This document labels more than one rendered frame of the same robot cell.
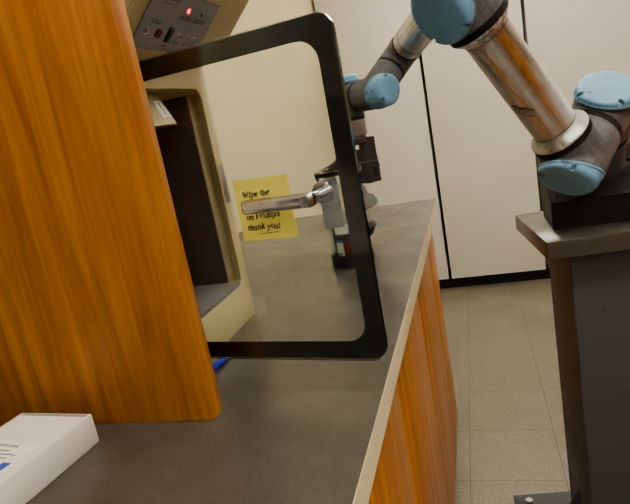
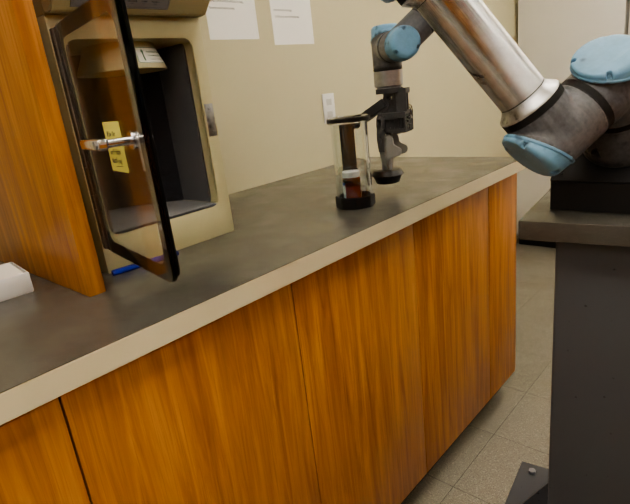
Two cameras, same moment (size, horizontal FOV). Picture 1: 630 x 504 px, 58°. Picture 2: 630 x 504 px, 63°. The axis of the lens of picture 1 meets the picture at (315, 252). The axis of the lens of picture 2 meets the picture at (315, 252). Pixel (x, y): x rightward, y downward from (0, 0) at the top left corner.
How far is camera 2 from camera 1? 57 cm
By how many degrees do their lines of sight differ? 26
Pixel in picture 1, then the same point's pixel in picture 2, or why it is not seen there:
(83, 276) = (29, 177)
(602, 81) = (605, 47)
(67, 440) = (2, 284)
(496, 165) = not seen: outside the picture
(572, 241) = (545, 224)
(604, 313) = (586, 309)
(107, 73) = (12, 31)
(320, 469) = (73, 345)
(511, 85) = (457, 48)
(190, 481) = (22, 328)
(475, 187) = not seen: outside the picture
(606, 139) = (578, 117)
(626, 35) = not seen: outside the picture
